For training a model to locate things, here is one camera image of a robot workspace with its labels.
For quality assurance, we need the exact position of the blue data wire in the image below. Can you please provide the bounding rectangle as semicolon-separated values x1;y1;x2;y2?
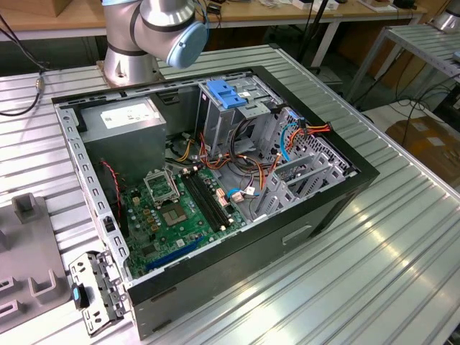
280;121;301;163

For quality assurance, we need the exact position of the orange red power wire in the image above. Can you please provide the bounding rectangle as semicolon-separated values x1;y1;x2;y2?
286;121;334;145

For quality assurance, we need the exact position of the perforated metal disk bay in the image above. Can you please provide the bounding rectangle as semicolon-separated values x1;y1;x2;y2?
251;106;352;221

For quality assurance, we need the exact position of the black RAM slot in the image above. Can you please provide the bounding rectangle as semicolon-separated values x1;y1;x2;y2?
181;173;222;233
190;171;231;228

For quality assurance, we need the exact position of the grey metal drive cage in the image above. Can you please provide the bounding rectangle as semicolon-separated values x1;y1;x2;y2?
195;75;285;161

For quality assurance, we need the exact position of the green motherboard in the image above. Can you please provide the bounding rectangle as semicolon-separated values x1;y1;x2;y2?
120;167;249;280

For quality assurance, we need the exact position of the CPU socket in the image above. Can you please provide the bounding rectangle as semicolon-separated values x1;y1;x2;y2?
160;202;190;228

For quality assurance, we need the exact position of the metal socket cover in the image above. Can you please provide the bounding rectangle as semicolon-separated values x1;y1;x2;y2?
143;171;180;208

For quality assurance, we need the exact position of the blue drive cage latch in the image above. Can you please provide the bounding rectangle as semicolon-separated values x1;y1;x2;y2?
207;79;249;111

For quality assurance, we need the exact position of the blue expansion slot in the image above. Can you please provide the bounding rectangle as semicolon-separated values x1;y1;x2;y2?
145;235;206;271

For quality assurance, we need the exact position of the black open PC case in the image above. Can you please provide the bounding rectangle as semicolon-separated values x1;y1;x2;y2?
51;64;381;341

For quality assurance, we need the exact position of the grey power supply unit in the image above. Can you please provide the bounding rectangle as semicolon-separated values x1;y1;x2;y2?
79;97;168;185

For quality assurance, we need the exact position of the brown cardboard box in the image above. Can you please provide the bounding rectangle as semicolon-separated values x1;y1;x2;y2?
385;115;460;183

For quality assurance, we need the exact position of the grey parts rack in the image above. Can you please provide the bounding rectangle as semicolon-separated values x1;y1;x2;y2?
0;193;72;324

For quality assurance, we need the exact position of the wooden desk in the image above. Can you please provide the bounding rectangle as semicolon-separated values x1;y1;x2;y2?
0;0;428;41

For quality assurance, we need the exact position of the metal slat side table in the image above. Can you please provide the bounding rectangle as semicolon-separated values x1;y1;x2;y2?
344;24;460;105

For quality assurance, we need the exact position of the red orange wire bundle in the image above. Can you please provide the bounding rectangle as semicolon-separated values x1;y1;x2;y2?
199;132;231;170

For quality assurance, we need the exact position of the thick black cable loop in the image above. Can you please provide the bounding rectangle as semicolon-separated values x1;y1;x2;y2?
231;118;260;166

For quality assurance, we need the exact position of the yellow black wire bundle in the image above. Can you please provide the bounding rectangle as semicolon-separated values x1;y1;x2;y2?
175;139;196;163

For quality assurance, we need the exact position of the red black fan wire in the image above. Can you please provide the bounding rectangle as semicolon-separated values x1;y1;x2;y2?
100;160;126;221

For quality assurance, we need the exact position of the hinged metal slot bracket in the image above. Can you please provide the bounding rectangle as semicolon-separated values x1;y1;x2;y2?
68;249;131;338

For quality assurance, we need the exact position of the arm cable with metal plug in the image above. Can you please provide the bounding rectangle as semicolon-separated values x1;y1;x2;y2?
0;14;51;116

